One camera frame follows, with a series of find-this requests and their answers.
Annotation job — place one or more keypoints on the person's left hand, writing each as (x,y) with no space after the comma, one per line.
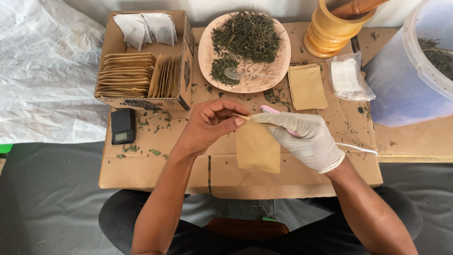
(205,124)

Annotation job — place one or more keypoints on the person's right hand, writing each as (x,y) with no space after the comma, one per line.
(311,141)

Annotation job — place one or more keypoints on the brown paper pouch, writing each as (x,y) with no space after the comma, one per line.
(256,150)

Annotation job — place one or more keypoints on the pink handheld sealer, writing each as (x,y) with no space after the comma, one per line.
(269,109)

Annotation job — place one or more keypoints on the loose stack of brown pouches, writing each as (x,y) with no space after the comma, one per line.
(308,86)

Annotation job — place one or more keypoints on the pile of crushed green herb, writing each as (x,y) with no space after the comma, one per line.
(221,70)

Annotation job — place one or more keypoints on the scattered green herb crumbs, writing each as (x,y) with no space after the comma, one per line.
(276,97)

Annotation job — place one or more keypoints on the clear plastic spoon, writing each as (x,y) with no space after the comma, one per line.
(231,73)

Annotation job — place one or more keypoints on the upright row of boxed pouches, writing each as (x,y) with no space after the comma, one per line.
(166,76)

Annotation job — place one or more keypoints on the large cardboard work sheet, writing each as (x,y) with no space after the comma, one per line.
(159,170)

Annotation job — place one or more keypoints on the pink round plate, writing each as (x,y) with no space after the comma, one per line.
(262,76)

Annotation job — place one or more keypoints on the clear bag of white filters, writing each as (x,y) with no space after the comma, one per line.
(348,76)

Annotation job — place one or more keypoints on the black digital pocket scale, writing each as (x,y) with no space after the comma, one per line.
(122,125)

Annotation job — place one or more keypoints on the flat stack of boxed pouches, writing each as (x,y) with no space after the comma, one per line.
(125,76)

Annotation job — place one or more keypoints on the pile of dried herb stems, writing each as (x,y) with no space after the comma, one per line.
(247,35)

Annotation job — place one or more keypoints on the plain cardboard sheet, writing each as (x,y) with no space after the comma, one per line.
(414,141)

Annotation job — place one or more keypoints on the translucent plastic bucket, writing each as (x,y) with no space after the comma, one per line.
(400,81)

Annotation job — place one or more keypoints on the brown wooden stool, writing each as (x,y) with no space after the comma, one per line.
(247,228)

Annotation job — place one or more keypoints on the wooden mortar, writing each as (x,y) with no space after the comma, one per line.
(329,33)

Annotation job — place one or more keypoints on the bunch of white filter bags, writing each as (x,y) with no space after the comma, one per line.
(145,28)

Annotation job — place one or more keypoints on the printed cardboard box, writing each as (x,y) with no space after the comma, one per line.
(116,42)

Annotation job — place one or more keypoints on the person's black trousers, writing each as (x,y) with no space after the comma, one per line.
(120,219)

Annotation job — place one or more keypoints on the wooden pestle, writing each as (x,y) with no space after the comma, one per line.
(354,9)

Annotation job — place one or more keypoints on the dried herbs in bucket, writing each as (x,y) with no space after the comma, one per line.
(437,56)

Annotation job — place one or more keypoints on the white woven plastic tarp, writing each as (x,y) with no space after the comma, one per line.
(46,81)

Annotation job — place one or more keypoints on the grey floor sheet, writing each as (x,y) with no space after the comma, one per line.
(49,198)

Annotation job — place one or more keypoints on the green plastic object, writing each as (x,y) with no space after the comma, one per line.
(5,148)

